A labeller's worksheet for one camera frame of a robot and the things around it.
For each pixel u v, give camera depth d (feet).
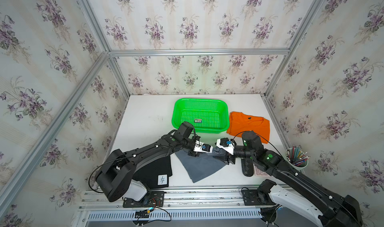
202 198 2.47
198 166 2.74
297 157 2.45
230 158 2.09
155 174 2.61
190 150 2.34
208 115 3.53
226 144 1.97
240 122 3.36
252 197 2.40
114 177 1.36
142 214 2.33
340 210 1.28
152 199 2.36
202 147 2.13
